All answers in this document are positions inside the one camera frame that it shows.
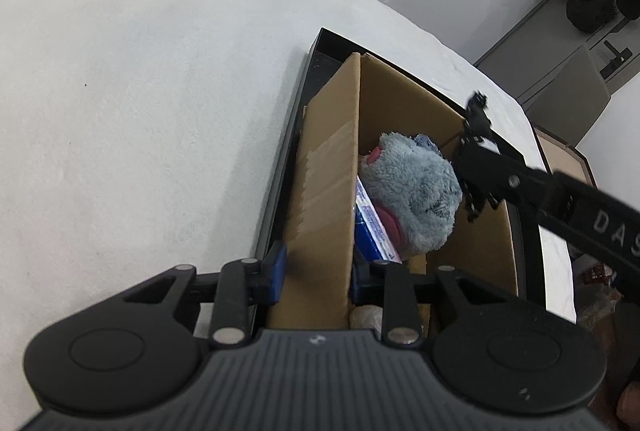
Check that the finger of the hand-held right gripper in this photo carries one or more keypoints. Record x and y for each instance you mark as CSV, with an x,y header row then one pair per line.
x,y
492,173

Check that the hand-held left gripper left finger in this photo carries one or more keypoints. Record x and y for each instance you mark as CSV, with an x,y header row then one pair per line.
x,y
278,271

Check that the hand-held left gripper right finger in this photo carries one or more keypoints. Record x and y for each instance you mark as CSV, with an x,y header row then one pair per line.
x,y
356,283

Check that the white soft ball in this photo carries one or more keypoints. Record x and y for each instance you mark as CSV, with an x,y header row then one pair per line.
x,y
365,317

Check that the blue tissue packet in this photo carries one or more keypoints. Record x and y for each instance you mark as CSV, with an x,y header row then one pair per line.
x,y
372,226

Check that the blue checked plush toy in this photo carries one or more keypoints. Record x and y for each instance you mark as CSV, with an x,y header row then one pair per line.
x,y
426,143

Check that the brown cardboard box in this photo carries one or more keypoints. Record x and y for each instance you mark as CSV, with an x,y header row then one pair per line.
x,y
325,191

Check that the black tray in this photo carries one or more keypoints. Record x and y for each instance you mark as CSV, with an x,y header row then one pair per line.
x,y
317,61

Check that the grey fluffy plush toy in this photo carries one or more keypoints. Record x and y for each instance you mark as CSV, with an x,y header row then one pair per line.
x,y
420,191

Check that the black bag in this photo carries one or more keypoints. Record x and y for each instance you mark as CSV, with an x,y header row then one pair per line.
x,y
592,8

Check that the tan board with black frame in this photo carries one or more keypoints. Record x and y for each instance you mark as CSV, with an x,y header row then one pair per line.
x,y
565,156

